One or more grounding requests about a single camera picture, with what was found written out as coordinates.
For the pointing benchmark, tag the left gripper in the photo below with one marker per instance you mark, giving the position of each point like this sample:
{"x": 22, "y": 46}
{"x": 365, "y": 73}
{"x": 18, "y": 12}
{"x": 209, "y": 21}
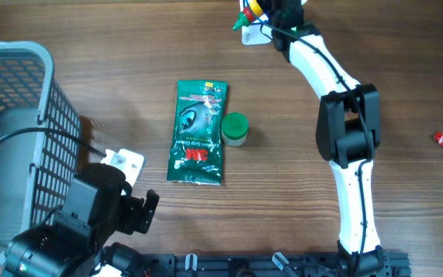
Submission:
{"x": 137, "y": 215}

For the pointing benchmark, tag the yellow red sauce bottle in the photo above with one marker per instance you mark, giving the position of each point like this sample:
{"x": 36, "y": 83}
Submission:
{"x": 250, "y": 13}

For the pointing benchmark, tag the green 3M gloves packet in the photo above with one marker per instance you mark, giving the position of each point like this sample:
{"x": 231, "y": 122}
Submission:
{"x": 196, "y": 154}

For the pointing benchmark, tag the green lid glass jar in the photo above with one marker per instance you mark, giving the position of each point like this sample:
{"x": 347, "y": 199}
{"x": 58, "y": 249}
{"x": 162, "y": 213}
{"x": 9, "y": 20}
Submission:
{"x": 234, "y": 129}

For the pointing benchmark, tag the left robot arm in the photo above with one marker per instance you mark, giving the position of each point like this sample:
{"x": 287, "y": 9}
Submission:
{"x": 98, "y": 204}

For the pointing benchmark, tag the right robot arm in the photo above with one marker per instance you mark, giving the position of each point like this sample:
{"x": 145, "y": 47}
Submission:
{"x": 347, "y": 133}

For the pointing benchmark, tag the white barcode scanner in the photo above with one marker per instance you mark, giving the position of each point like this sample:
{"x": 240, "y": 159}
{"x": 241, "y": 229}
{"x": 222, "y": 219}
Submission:
{"x": 257, "y": 33}

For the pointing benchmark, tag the grey plastic mesh basket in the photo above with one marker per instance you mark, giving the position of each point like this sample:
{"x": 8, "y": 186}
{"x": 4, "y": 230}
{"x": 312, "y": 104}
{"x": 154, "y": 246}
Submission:
{"x": 35, "y": 168}

